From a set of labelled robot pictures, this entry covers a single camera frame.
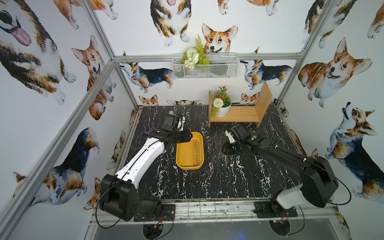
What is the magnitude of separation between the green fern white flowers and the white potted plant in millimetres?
213

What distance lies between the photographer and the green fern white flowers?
80cm

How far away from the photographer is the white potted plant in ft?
3.10
